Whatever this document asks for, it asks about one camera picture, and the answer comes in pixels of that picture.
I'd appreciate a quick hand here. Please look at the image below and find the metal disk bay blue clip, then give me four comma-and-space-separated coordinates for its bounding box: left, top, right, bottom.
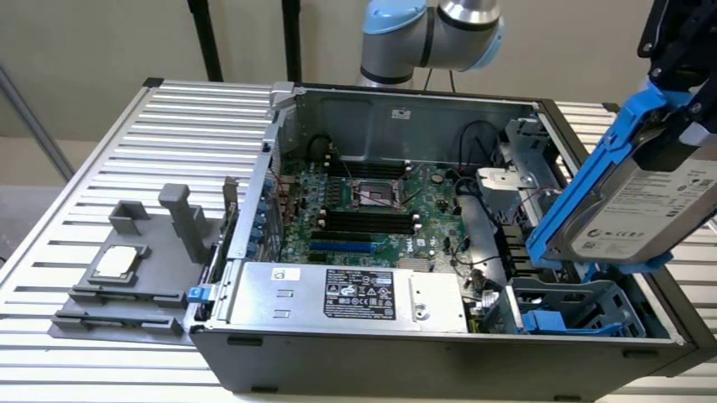
484, 278, 650, 338

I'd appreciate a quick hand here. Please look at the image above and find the metal drive cage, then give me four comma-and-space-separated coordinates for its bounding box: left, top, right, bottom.
497, 118, 565, 219

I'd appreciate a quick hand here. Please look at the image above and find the short black expansion slot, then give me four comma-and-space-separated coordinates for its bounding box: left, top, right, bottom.
308, 252, 360, 264

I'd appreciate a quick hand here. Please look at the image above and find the silver CPU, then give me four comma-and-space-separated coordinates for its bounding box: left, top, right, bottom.
91, 246, 143, 279

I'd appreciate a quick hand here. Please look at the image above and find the graphics card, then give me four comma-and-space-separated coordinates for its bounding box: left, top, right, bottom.
203, 175, 240, 291

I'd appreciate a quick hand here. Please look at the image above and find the grey metal pole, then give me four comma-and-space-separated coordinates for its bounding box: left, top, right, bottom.
0, 62, 76, 182

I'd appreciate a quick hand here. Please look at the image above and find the blue expansion slot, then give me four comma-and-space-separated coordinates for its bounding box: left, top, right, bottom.
308, 240, 375, 254

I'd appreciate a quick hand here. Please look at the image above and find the silver power supply unit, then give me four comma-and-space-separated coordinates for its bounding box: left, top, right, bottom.
225, 261, 470, 335

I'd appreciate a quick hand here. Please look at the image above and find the green motherboard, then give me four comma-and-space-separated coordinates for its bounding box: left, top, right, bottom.
278, 158, 509, 297

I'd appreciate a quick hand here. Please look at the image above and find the hard disk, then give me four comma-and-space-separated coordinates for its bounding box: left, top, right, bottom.
526, 81, 717, 275

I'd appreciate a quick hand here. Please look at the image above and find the CPU socket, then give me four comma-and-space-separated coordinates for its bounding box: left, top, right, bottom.
344, 177, 406, 210

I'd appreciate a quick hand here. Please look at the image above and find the black stand pole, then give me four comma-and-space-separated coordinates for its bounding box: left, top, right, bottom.
185, 0, 225, 83
279, 0, 304, 84

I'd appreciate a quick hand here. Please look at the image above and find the silver chipset heatsink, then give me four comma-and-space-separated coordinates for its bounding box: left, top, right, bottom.
399, 257, 436, 273

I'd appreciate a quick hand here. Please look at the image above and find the silver bracket white label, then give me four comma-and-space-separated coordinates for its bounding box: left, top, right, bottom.
474, 167, 534, 211

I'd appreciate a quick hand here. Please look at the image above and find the RAM stick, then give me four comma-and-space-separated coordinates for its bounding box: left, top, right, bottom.
81, 320, 171, 331
97, 296, 181, 306

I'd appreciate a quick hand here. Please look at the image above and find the black open PC case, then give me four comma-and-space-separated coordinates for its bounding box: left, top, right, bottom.
185, 81, 702, 398

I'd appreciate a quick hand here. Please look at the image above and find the black RAM slot bank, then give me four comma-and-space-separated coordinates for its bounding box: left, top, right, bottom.
323, 208, 422, 235
326, 160, 408, 178

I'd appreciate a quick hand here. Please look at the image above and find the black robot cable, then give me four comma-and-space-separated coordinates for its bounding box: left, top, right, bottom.
420, 68, 459, 93

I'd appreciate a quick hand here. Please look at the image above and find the short black wire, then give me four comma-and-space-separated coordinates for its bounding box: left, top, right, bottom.
306, 133, 338, 164

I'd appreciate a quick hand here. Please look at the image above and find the black looped wire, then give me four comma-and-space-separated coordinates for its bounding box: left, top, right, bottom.
455, 120, 506, 170

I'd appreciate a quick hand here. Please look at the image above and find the red wire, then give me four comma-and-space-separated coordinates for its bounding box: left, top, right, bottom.
518, 187, 563, 211

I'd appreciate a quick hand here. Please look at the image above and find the grey parts rack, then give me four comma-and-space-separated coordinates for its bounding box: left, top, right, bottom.
49, 182, 225, 338

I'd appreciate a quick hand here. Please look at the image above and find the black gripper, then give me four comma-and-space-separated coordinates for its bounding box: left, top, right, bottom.
637, 0, 717, 146

